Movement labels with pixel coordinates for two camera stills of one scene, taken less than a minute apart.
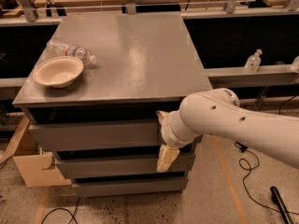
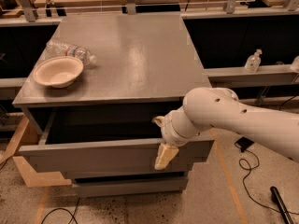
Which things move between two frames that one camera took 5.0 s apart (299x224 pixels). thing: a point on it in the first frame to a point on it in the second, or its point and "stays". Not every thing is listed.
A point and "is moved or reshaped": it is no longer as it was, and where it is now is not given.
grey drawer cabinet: (92, 94) stays
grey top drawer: (64, 136) is moved or reshaped
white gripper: (167, 130) stays
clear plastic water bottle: (61, 49) stays
